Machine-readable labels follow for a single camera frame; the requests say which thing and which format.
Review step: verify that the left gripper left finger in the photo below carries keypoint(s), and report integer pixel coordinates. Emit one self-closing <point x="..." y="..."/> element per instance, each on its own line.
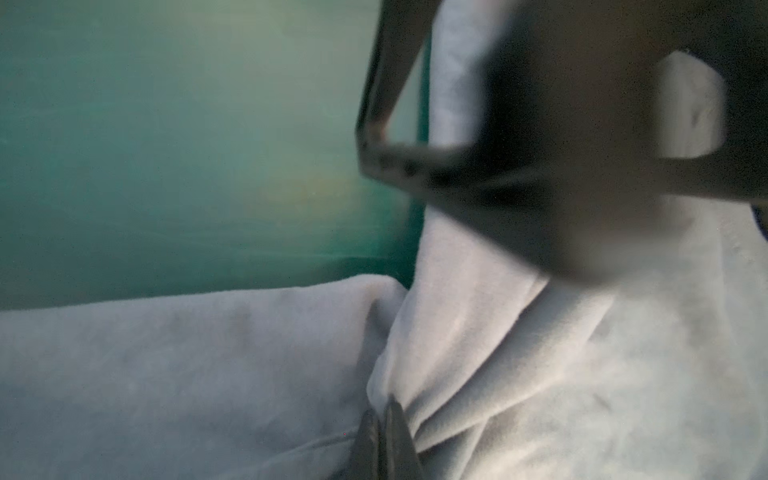
<point x="365" y="454"/>

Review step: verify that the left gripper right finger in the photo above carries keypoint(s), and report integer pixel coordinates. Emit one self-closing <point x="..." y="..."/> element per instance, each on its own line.
<point x="400" y="459"/>

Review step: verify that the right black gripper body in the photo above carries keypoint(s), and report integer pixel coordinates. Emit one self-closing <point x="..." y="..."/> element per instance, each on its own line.
<point x="565" y="171"/>

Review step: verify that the grey t shirt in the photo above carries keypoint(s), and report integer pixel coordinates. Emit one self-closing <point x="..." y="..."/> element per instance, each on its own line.
<point x="196" y="282"/>

